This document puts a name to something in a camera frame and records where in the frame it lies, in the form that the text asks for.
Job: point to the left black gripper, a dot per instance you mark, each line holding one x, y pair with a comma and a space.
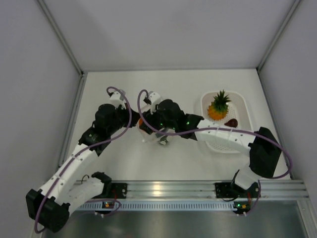
126, 112

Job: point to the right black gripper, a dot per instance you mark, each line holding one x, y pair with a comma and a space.
150, 118

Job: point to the clear polka dot zip bag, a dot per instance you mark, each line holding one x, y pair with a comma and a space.
154, 137

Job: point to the fake pineapple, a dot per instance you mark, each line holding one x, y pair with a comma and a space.
218, 108

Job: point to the fake dark purple fruit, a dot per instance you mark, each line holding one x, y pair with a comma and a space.
232, 123

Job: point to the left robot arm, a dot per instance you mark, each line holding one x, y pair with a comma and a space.
53, 203

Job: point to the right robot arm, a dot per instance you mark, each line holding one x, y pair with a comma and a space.
261, 147

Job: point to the white perforated plastic basket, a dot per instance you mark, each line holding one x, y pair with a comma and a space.
223, 134

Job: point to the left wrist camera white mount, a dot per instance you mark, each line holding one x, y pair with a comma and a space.
116, 99

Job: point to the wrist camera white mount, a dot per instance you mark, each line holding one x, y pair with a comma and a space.
153, 99
116, 99

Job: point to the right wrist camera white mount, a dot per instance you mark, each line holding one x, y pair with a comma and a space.
153, 99

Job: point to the left aluminium frame post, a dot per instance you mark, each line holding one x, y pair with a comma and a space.
64, 43

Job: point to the aluminium frame post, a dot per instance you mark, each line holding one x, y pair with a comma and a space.
64, 43
278, 34

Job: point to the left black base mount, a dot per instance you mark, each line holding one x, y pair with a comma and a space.
118, 190

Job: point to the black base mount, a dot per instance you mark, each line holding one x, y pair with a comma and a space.
118, 190
226, 190

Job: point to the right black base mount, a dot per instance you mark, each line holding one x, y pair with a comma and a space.
226, 190

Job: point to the white slotted cable duct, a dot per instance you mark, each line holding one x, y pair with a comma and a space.
197, 205

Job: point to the aluminium mounting rail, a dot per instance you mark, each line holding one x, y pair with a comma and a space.
205, 189

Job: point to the right aluminium frame post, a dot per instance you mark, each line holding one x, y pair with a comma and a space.
278, 34

